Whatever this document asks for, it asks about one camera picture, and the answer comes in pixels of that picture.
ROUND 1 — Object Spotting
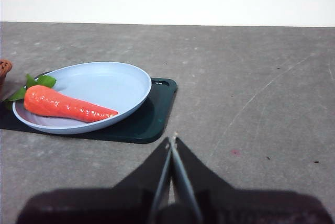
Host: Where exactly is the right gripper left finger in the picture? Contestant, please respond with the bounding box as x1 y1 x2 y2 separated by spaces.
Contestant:
112 137 173 224

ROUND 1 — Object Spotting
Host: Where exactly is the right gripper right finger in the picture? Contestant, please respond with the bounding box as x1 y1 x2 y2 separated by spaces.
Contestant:
171 136 233 224

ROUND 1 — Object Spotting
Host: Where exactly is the light blue plate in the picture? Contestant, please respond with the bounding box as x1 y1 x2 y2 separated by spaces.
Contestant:
12 61 152 135

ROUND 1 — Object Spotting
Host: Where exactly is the orange carrot with green leaves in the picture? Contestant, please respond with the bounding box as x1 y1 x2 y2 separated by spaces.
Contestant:
3 74 119 124

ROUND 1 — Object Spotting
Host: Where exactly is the black rectangular tray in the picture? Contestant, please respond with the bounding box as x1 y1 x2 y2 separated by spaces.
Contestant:
0 77 178 144

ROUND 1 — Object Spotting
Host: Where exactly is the brown wicker basket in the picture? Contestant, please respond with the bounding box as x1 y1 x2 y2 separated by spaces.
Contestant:
0 60 13 99

